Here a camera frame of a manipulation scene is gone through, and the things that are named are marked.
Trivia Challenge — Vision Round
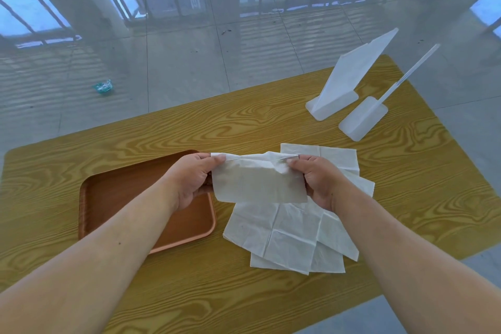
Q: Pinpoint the person's right forearm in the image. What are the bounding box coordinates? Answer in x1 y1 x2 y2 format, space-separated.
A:
330 185 501 334

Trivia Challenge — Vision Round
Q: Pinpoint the person's left forearm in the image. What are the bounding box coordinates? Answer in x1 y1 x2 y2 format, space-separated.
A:
0 179 183 334

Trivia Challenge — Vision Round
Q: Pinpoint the white plastic upright stand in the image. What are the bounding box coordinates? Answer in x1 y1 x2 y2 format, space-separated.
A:
305 27 399 122
338 44 441 142

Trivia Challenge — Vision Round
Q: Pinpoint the teal crumpled wrapper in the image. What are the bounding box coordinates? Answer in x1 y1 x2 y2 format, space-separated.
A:
93 79 114 95

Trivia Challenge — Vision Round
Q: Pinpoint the grey metal window railing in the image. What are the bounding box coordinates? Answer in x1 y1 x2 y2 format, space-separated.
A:
0 0 501 51

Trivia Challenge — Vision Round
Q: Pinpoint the person's left hand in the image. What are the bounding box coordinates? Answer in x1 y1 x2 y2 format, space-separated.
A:
162 152 227 212

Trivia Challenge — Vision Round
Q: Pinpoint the brown wooden tray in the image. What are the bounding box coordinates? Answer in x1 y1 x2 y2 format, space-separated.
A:
78 149 217 255

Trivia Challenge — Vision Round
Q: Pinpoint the person's right hand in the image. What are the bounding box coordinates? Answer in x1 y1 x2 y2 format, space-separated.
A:
287 154 355 213

